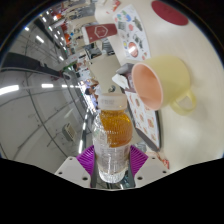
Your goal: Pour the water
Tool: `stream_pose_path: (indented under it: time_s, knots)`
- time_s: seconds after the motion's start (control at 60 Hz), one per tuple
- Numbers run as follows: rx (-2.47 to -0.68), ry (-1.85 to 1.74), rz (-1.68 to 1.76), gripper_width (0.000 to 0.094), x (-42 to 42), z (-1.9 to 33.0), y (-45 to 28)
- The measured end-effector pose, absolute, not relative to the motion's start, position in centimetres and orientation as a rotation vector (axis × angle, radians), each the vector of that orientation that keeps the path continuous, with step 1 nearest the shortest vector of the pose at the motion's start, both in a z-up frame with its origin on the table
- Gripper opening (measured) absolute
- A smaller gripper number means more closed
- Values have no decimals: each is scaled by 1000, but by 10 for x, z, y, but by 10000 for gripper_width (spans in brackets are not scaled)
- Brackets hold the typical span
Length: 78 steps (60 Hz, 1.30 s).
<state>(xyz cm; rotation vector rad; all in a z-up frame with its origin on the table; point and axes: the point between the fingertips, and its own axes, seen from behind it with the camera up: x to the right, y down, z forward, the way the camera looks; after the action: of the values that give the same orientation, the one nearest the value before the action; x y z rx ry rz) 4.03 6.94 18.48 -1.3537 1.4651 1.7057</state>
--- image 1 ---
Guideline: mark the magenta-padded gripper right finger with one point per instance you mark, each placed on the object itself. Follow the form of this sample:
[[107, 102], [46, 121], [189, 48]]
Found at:
[[150, 168]]

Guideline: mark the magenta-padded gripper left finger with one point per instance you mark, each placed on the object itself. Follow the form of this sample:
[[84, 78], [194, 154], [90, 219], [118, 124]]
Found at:
[[71, 168]]

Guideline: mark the clear plastic tea bottle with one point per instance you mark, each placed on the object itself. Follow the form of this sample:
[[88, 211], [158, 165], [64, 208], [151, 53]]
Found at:
[[111, 150]]

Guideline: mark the food wrapper bag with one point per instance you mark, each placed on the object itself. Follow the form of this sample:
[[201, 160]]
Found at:
[[161, 160]]

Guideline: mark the ceiling air conditioner unit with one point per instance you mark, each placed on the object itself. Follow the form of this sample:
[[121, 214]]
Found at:
[[70, 131]]

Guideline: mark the dark brown food tray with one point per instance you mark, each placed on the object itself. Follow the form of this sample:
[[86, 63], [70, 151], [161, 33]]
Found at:
[[146, 123]]

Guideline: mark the yellow mug with pink inside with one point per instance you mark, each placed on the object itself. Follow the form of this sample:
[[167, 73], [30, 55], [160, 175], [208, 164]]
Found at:
[[170, 80]]

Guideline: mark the crumpled white napkin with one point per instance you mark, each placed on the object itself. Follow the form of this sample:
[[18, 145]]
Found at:
[[119, 81]]

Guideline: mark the group of ceiling lights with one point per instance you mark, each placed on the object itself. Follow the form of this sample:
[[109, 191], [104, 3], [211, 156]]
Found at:
[[8, 89]]

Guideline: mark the beige plastic chair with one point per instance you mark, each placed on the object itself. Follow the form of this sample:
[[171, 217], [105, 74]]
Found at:
[[101, 71]]

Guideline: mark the dark red paper cup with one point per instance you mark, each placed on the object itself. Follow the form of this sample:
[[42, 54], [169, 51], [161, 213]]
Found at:
[[100, 32]]

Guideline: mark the flat round red coaster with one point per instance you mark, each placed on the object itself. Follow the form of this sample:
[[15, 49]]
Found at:
[[170, 12]]

